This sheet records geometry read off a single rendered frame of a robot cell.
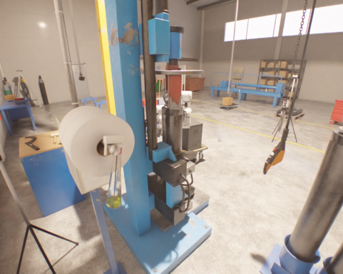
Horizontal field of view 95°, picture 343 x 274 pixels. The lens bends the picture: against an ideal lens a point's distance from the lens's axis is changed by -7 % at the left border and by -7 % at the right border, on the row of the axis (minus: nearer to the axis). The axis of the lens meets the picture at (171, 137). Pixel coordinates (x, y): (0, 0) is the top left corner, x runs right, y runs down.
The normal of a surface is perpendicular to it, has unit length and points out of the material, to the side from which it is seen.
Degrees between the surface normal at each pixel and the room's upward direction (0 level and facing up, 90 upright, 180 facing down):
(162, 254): 0
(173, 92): 90
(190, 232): 0
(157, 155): 90
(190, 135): 90
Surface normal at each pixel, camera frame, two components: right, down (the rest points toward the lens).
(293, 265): -0.71, 0.27
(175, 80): 0.11, 0.38
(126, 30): 0.65, 0.29
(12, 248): 0.00, -0.92
